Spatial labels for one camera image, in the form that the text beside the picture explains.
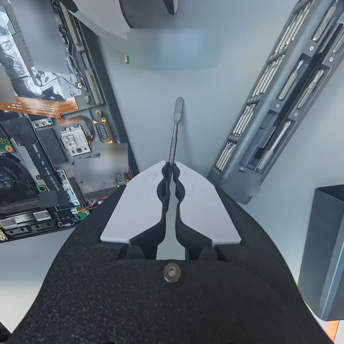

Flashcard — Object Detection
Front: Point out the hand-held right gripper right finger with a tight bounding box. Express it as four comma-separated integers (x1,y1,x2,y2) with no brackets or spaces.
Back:
173,161,241,261

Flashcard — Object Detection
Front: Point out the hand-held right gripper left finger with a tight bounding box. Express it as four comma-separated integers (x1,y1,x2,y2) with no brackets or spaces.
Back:
100,161,171,261

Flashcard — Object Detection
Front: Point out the black metal spudger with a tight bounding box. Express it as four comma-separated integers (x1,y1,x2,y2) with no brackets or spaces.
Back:
166,97,185,194

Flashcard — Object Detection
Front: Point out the black laptop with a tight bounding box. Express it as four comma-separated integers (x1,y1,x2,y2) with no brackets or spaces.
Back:
0,0,140,243

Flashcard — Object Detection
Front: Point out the grey screwdriver bit case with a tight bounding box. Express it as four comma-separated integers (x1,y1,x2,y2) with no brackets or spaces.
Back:
206,0,344,206

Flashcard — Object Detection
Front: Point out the grey metal case sleeve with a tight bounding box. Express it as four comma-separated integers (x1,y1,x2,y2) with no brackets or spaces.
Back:
298,184,344,322

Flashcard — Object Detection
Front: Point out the set of steel screwdriver bits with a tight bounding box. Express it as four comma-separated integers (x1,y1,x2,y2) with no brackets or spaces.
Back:
214,0,344,172

